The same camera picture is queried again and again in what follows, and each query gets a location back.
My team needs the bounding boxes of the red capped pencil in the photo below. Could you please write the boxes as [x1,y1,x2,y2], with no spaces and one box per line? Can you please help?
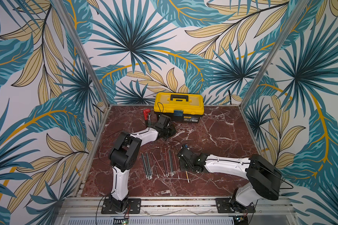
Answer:
[153,154,166,178]

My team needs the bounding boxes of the yellow black toolbox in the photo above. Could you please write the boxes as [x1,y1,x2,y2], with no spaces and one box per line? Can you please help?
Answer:
[154,92,204,123]

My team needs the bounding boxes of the green pencil with eraser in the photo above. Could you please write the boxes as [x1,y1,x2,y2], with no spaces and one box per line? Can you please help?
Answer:
[147,156,153,179]

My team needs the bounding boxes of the dark blue printed pencil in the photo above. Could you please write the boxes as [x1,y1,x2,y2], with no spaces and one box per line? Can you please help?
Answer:
[146,152,153,180]

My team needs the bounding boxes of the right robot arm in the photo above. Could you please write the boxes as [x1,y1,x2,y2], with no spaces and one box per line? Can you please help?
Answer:
[177,145,282,207]

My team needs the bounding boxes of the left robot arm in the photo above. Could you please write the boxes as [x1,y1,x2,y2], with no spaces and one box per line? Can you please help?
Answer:
[109,123,176,205]

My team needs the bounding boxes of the red object behind toolbox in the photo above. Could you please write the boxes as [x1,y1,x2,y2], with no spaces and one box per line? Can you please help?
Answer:
[143,109,151,121]

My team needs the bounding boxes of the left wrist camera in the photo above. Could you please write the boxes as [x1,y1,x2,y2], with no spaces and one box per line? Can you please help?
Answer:
[155,114,171,129]

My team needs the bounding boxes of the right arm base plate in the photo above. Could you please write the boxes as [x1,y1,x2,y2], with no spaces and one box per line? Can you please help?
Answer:
[215,197,255,214]

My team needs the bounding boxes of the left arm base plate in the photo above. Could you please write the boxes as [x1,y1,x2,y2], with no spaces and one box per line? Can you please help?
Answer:
[101,197,142,215]

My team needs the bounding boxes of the aluminium front rail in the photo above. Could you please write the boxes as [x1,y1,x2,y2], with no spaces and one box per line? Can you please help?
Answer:
[58,196,296,217]

